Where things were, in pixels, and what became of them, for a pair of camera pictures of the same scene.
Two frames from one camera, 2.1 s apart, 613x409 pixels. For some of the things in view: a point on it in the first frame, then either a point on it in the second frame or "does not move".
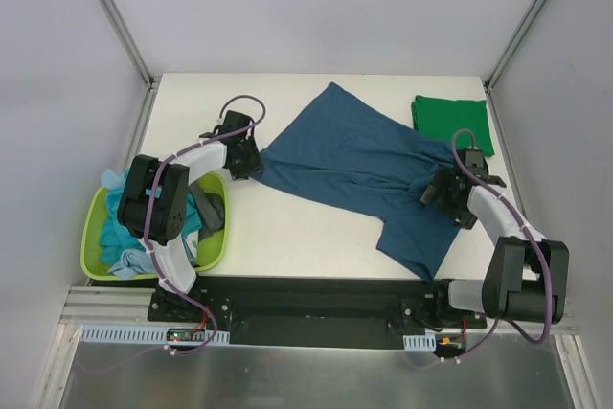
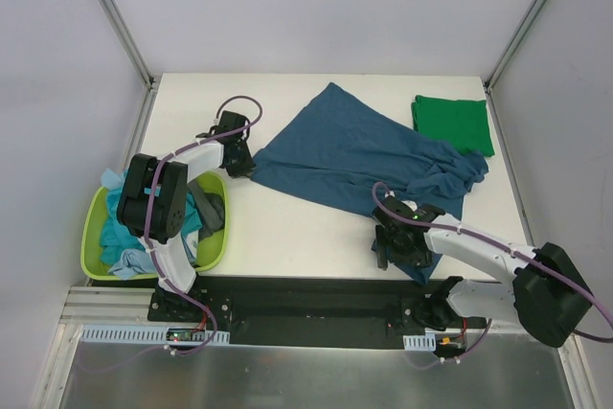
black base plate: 320,311 does not move
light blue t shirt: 131,263 does not move
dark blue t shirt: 373,163 does not move
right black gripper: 441,193 -> 384,243
